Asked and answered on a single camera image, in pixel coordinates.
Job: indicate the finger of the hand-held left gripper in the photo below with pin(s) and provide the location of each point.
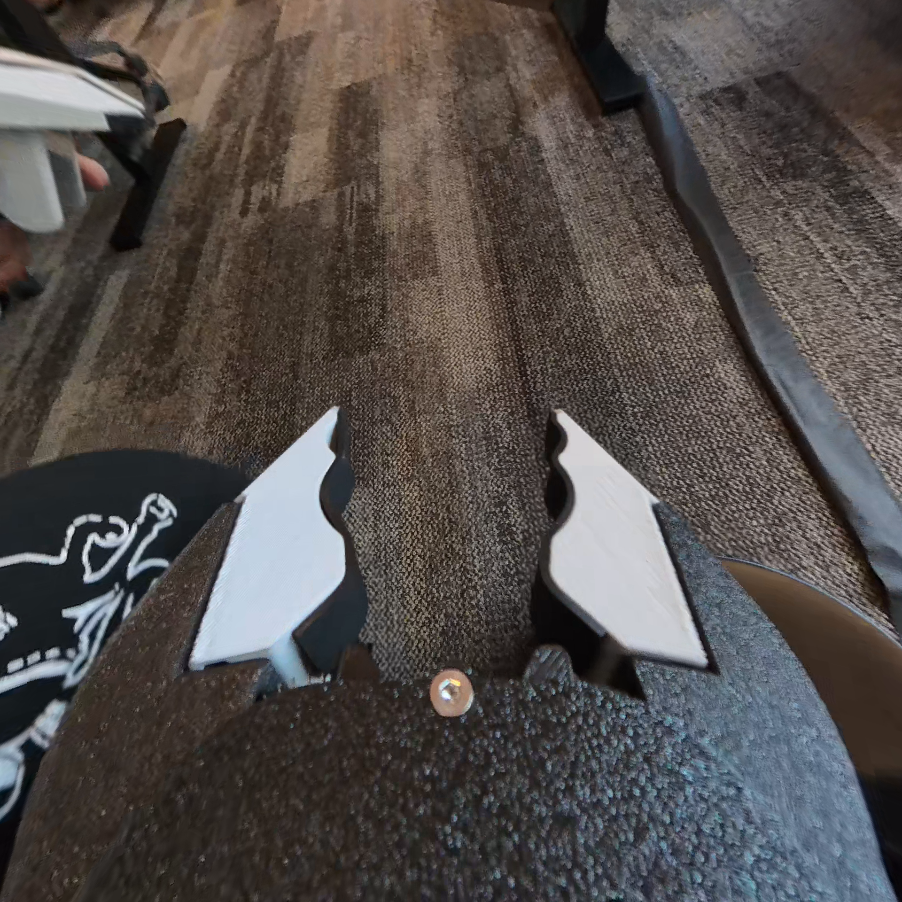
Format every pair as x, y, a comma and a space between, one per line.
57, 99

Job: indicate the black table foot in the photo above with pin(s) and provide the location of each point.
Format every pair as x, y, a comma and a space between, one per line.
599, 71

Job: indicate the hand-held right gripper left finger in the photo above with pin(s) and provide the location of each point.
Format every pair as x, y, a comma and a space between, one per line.
275, 557

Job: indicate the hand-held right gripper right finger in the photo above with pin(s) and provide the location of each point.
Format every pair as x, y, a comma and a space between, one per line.
627, 564

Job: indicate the person's leg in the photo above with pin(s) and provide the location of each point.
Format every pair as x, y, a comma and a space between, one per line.
85, 493

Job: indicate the brown round seat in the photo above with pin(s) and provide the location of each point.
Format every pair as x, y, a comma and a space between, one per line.
832, 663

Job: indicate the person's left hand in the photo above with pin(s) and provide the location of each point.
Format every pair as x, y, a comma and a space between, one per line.
93, 175

